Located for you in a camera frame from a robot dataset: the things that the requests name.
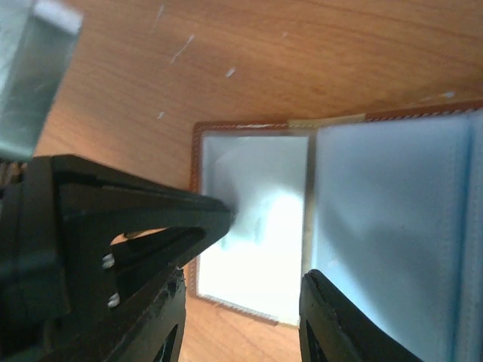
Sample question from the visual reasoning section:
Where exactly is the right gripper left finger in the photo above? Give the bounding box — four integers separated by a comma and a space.
42, 268, 186, 361

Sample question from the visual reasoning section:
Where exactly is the brown leather card holder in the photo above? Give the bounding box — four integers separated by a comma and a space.
189, 100, 482, 361

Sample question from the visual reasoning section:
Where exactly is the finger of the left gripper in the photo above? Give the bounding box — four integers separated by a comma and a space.
1, 155, 233, 328

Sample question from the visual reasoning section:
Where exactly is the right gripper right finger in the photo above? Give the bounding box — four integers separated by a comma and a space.
299, 269, 419, 362

